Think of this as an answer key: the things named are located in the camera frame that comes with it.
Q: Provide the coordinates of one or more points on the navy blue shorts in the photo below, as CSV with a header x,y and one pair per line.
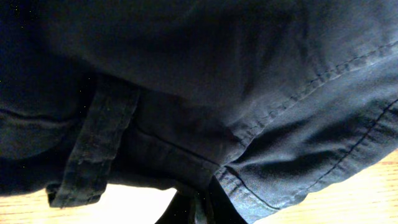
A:
x,y
244,107

